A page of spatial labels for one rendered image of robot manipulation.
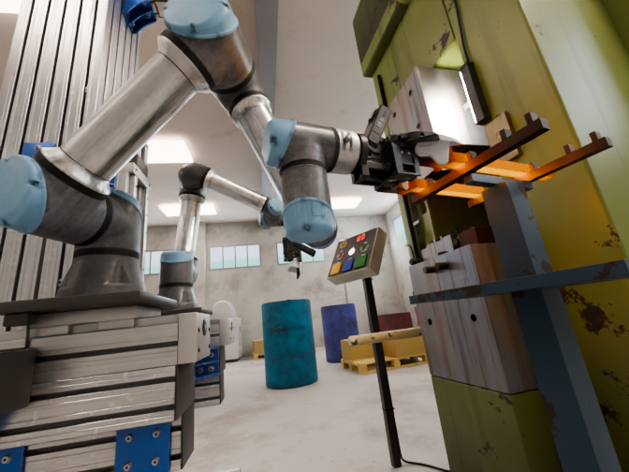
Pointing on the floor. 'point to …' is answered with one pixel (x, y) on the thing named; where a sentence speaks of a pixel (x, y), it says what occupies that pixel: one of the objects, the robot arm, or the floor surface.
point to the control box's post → (382, 377)
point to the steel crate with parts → (395, 321)
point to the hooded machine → (233, 329)
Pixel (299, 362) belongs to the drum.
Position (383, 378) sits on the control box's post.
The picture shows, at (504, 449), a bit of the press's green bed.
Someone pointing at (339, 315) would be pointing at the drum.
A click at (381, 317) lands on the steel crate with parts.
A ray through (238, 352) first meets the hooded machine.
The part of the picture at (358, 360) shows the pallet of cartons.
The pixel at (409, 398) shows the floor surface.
